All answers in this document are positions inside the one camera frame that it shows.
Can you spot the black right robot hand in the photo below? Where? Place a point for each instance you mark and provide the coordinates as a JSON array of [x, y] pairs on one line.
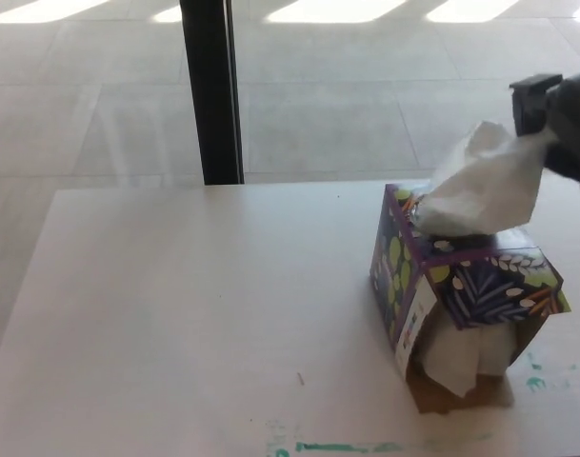
[[568, 124]]

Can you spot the white tissue sheet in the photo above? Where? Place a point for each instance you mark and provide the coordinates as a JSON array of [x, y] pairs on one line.
[[480, 190]]

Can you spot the purple floral tissue box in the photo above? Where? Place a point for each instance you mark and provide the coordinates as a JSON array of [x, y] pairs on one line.
[[485, 285]]

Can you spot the folded white tissue stack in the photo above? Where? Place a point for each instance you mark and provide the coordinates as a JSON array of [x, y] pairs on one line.
[[461, 354]]

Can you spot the black window frame post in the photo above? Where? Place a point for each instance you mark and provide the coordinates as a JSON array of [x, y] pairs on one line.
[[211, 90]]

